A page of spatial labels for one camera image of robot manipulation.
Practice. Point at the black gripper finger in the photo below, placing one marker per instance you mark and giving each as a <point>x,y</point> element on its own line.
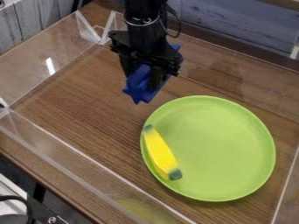
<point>156,78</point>
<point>128,64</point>

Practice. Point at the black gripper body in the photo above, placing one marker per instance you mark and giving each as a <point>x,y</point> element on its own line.
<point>140,41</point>

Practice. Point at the blue cross-shaped block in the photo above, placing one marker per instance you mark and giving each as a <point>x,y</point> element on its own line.
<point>137,81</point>

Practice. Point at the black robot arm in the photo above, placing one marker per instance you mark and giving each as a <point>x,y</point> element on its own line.
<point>145,12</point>

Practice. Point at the green round plate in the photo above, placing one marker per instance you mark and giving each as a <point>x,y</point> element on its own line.
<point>221,144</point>

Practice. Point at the yellow toy banana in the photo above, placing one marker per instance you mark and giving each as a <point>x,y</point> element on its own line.
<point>160,154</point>

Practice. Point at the grey cabinet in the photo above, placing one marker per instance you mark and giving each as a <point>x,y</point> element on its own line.
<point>25,17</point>

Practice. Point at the blue grey sofa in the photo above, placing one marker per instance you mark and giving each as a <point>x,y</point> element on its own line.
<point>257,23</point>

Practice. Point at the clear acrylic corner bracket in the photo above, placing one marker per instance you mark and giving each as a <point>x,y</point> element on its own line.
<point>96,34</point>

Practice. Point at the clear acrylic enclosure wall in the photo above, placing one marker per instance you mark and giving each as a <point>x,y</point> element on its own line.
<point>69,127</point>

